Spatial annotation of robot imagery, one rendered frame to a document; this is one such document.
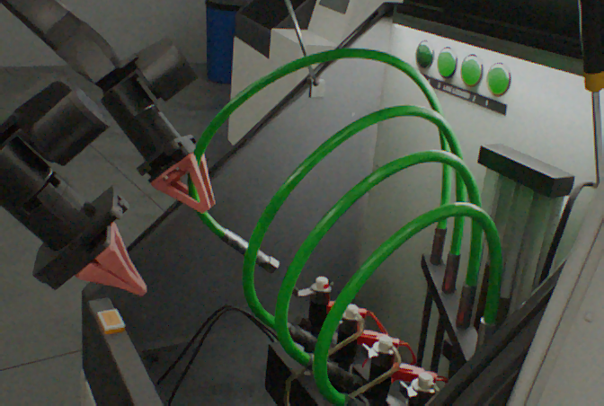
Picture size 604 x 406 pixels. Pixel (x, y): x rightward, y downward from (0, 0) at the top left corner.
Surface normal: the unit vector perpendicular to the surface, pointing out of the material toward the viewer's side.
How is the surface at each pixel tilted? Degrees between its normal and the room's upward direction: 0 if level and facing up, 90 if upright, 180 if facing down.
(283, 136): 90
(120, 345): 0
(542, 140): 90
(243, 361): 0
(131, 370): 0
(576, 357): 76
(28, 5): 68
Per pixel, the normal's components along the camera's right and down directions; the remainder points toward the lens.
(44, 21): -0.16, -0.16
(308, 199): 0.46, 0.34
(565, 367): -0.84, -0.15
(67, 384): 0.09, -0.94
